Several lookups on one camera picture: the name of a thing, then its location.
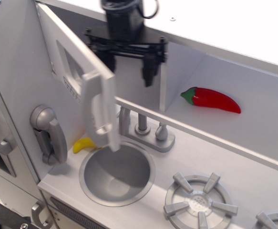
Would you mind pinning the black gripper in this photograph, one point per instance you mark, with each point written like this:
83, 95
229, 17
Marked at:
125, 35

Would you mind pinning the grey microwave door handle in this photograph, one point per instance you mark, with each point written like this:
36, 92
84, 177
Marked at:
95, 110

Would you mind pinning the white toy microwave door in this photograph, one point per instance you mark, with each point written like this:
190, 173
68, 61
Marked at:
71, 59

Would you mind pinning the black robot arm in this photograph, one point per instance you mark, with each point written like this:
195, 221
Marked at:
127, 5

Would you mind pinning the red toy chili pepper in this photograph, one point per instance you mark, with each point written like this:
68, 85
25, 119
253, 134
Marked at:
209, 98

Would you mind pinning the grey toy faucet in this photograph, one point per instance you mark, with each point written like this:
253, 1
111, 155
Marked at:
137, 127

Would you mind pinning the yellow toy banana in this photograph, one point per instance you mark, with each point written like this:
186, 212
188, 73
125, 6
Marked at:
83, 143

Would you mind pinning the grey round toy sink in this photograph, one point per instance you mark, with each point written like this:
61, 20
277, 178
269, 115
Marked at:
117, 179

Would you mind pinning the white toy kitchen shelf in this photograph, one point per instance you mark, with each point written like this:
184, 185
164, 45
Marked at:
253, 133

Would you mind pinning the grey toy stove burner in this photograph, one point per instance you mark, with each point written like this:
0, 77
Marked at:
199, 202

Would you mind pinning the grey toy wall phone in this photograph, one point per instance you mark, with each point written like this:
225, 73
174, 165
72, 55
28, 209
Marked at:
49, 135

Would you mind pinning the grey oven door handle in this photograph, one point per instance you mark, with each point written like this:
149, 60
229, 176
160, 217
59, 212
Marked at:
41, 216

